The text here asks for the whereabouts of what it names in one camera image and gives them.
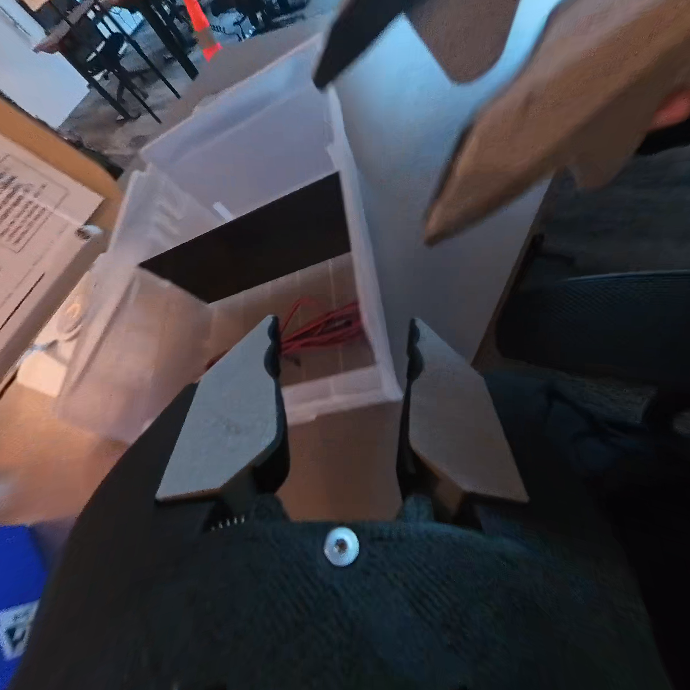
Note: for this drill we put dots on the laminated instruction sheet on stand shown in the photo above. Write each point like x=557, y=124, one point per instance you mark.
x=64, y=145

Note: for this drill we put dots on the clear plastic bin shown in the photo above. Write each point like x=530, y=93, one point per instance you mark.
x=242, y=135

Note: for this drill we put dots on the black legged background desk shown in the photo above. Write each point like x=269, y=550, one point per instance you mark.
x=108, y=32

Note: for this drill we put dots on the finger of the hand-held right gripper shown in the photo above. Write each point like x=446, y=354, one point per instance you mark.
x=356, y=37
x=566, y=97

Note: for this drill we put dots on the person's right hand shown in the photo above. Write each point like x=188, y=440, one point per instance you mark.
x=676, y=110

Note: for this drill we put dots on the blue plastic bin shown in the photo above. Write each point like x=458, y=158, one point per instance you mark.
x=19, y=566

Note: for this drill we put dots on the black office chair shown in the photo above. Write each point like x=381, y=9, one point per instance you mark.
x=593, y=318

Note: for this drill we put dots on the black divider board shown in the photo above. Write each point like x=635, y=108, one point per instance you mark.
x=259, y=242

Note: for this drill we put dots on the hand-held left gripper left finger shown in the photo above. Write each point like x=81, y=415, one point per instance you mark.
x=232, y=426

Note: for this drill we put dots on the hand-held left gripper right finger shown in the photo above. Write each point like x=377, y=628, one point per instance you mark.
x=458, y=431

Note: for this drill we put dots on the orange traffic cone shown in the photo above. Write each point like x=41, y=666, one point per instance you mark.
x=202, y=27

